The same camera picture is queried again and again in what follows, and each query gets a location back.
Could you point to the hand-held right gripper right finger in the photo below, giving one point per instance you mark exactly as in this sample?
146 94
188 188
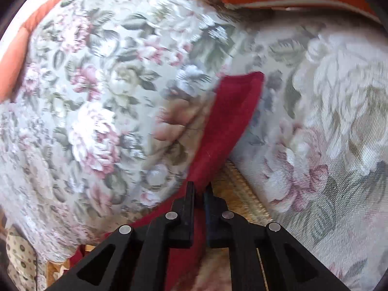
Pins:
208 201

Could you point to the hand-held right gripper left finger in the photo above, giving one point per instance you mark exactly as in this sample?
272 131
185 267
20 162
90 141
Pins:
190 200

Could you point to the red small cloth garment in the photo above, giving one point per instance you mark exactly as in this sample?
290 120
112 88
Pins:
224 133

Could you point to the floral upholstered sofa cushion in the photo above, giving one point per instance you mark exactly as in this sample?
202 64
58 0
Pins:
115 97
309 127

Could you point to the beige dotted cloth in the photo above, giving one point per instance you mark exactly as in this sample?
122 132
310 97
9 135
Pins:
21 254

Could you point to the gilded wooden sofa frame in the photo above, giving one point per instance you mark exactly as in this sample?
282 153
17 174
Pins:
239 188

